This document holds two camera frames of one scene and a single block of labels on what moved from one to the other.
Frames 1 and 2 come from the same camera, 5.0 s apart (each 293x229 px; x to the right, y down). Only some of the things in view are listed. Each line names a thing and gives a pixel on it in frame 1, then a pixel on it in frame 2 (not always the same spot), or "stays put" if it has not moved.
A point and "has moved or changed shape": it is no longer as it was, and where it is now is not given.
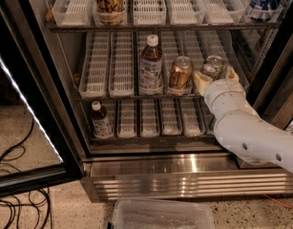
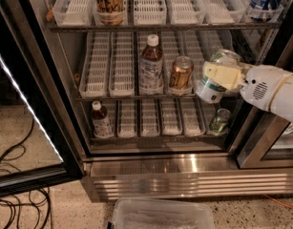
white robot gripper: (221, 91) to (260, 86)
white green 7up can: (215, 66) has moved or changed shape
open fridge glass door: (37, 139) stays put
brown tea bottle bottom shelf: (100, 121) stays put
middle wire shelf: (139, 97) stays put
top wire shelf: (59, 29) stays put
